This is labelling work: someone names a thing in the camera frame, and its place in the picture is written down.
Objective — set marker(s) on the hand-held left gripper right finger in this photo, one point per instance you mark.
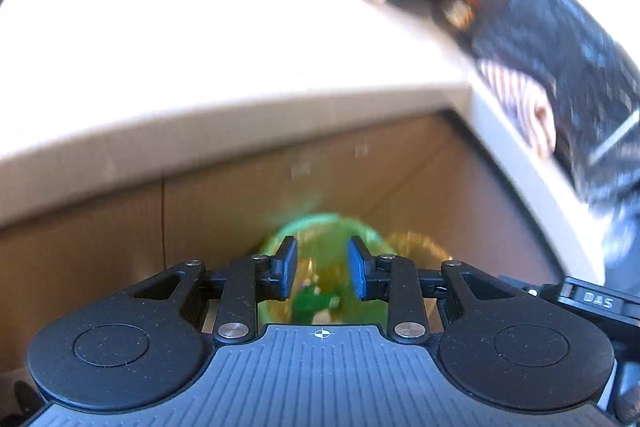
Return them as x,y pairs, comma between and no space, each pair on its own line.
358,269

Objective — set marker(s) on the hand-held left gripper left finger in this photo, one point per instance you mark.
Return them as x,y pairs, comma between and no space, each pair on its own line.
289,269

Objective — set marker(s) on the green-lined trash bin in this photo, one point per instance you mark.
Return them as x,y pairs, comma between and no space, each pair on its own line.
325,232

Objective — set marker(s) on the pink striped cloth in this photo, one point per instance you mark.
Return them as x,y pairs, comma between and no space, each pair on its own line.
520,102

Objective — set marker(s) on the glass jar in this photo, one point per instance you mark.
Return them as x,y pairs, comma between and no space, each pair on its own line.
460,9

